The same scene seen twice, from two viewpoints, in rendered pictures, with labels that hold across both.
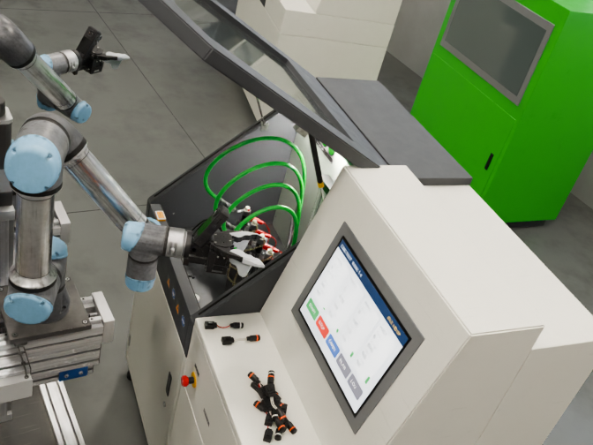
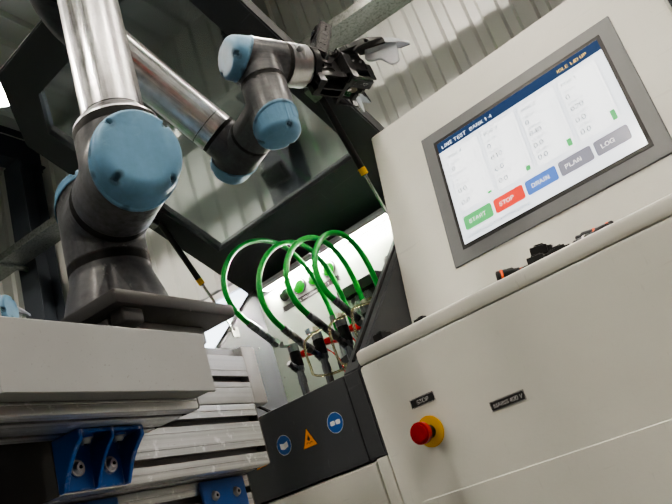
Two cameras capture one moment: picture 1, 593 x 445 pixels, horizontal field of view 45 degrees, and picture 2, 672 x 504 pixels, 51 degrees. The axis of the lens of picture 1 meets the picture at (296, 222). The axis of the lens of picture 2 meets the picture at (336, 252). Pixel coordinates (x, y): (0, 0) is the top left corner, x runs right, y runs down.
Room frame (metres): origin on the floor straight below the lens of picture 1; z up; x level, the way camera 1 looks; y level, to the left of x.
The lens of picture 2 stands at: (0.49, 0.75, 0.70)
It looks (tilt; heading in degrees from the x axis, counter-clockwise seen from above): 20 degrees up; 334
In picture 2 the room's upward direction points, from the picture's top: 18 degrees counter-clockwise
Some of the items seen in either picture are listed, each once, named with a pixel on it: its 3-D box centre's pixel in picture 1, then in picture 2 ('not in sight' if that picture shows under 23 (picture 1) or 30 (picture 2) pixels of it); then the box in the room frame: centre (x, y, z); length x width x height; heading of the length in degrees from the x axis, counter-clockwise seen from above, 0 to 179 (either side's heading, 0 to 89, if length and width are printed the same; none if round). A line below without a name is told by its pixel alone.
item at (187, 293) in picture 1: (171, 271); (250, 465); (1.96, 0.38, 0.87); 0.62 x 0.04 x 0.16; 31
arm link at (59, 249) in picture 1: (43, 262); (102, 221); (1.45, 0.63, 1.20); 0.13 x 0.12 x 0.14; 13
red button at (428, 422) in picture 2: (188, 380); (424, 432); (1.56, 0.19, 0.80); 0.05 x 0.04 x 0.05; 31
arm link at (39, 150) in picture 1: (34, 230); (98, 51); (1.33, 0.61, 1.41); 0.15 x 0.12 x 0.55; 13
